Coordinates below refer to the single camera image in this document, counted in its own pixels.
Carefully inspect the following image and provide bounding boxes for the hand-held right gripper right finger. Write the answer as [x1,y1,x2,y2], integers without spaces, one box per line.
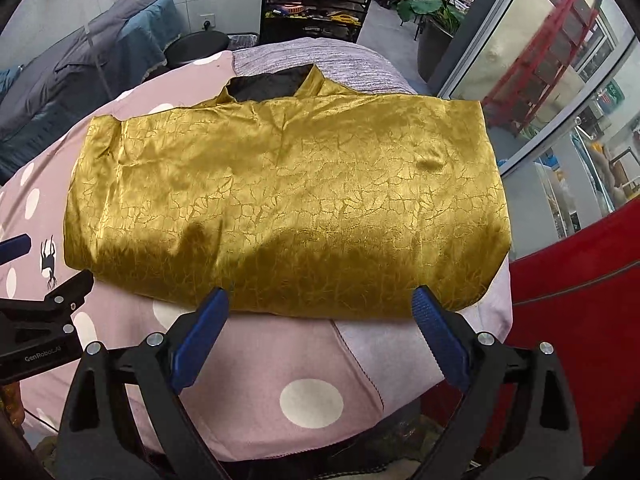
[411,285,586,480]

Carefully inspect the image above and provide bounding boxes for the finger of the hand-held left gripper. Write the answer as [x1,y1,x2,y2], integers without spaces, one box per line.
[0,269,96,333]
[0,233,32,267]

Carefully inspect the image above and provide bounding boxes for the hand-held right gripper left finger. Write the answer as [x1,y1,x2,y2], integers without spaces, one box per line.
[56,287,232,480]

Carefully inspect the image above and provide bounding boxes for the gold satin jacket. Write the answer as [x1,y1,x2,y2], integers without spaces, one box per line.
[64,64,512,320]

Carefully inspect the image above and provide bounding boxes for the pink polka dot blanket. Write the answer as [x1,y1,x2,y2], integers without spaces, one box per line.
[0,37,516,461]

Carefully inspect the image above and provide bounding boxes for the red cover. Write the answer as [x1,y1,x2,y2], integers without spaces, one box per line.
[509,204,640,467]

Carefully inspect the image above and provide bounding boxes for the black round stool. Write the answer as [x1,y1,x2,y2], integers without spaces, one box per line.
[164,30,232,68]

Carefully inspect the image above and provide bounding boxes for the dark plant pot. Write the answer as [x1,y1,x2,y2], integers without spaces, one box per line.
[416,19,453,83]

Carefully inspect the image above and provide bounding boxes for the red metal ladder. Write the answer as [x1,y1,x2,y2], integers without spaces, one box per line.
[481,0,607,133]

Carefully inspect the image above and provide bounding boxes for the green leafy plant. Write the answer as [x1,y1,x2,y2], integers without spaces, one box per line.
[396,0,470,36]

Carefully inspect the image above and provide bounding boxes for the black metal shelf rack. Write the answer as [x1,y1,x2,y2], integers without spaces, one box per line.
[262,0,375,45]

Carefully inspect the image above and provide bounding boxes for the thin black cable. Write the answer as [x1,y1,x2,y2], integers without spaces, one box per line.
[512,266,640,307]

